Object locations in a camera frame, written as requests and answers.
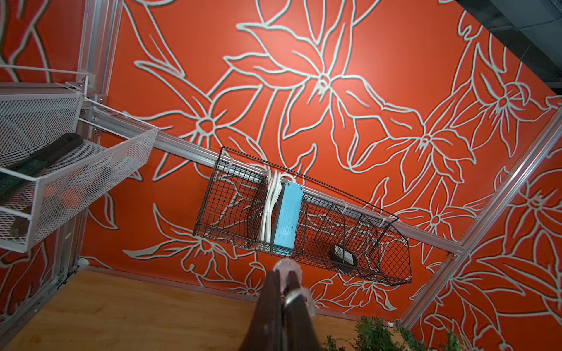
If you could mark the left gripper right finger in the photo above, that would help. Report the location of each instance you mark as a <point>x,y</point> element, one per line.
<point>299,331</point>

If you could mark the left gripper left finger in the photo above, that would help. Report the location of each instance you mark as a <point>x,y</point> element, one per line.
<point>265,331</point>

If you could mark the small green christmas tree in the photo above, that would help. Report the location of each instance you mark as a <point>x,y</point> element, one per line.
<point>373,334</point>

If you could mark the clear bulb string lights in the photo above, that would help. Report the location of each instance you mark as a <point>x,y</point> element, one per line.
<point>287,268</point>

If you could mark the small black device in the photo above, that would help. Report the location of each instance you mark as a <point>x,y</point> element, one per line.
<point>342,259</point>

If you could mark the light blue box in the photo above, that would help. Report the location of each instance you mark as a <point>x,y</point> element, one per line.
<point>287,218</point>

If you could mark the black wire wall basket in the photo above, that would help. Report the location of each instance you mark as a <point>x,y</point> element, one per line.
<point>240,206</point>

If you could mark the clear plastic wall bin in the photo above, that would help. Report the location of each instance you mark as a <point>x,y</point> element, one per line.
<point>34,115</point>

